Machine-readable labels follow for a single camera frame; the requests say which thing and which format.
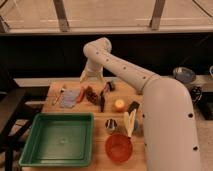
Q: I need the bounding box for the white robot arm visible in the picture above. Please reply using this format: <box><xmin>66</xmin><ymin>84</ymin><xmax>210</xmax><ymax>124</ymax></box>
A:
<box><xmin>80</xmin><ymin>38</ymin><xmax>202</xmax><ymax>171</ymax></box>

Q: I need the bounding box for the dark side chair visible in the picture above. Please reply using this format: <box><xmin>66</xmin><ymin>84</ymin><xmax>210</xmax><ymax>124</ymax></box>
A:
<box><xmin>0</xmin><ymin>64</ymin><xmax>48</xmax><ymax>171</ymax></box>

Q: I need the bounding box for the blue grey cloth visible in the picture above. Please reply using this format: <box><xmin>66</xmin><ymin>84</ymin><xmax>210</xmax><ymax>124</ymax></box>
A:
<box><xmin>60</xmin><ymin>89</ymin><xmax>80</xmax><ymax>108</ymax></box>

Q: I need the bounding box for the orange round fruit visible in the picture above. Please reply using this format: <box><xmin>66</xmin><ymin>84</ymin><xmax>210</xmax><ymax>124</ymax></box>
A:
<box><xmin>114</xmin><ymin>99</ymin><xmax>125</xmax><ymax>112</ymax></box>

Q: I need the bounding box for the blue bowl in background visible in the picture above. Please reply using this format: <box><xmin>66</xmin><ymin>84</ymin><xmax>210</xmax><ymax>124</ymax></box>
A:
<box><xmin>173</xmin><ymin>67</ymin><xmax>196</xmax><ymax>84</ymax></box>

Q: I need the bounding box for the orange carrot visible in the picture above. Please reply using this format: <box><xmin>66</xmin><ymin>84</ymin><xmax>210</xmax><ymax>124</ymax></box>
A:
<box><xmin>76</xmin><ymin>87</ymin><xmax>85</xmax><ymax>103</ymax></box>

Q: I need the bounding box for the small metal cup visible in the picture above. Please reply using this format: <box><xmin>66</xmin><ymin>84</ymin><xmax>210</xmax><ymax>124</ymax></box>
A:
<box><xmin>105</xmin><ymin>119</ymin><xmax>117</xmax><ymax>134</ymax></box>

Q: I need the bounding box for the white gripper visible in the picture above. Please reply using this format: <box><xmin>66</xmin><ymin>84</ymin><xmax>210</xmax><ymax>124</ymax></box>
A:
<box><xmin>80</xmin><ymin>59</ymin><xmax>104</xmax><ymax>83</ymax></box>

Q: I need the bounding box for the orange plastic bowl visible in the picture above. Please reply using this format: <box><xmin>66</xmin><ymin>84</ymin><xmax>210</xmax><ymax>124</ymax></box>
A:
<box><xmin>105</xmin><ymin>134</ymin><xmax>133</xmax><ymax>163</ymax></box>

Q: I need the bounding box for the green plastic tray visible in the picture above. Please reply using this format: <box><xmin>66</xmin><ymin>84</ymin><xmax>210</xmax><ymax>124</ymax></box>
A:
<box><xmin>19</xmin><ymin>113</ymin><xmax>94</xmax><ymax>167</ymax></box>

